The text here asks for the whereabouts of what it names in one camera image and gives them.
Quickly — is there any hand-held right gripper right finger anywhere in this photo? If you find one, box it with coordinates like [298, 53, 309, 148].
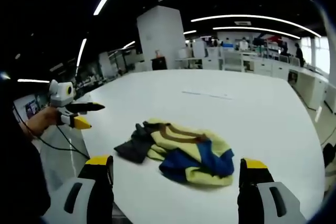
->
[237, 157, 307, 224]

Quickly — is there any monitor screen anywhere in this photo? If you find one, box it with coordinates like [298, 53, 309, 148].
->
[13, 94, 40, 123]

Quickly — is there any black cabinet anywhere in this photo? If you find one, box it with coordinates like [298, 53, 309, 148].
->
[150, 56, 168, 71]

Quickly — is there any white storage cabinet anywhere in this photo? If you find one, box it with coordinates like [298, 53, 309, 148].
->
[221, 50, 247, 73]

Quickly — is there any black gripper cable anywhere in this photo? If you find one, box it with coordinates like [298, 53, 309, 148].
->
[13, 104, 90, 159]

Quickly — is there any white square column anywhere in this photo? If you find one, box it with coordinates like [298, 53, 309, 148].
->
[136, 5, 186, 71]

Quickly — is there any person's left hand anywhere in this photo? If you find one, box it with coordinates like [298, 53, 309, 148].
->
[25, 105, 63, 138]

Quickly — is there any yellow blue striped garment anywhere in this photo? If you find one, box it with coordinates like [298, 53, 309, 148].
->
[113, 118, 235, 186]

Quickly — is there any white desk row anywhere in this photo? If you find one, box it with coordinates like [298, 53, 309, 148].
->
[288, 65, 330, 111]

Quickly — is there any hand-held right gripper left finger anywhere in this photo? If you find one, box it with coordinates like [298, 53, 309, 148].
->
[43, 155, 114, 224]

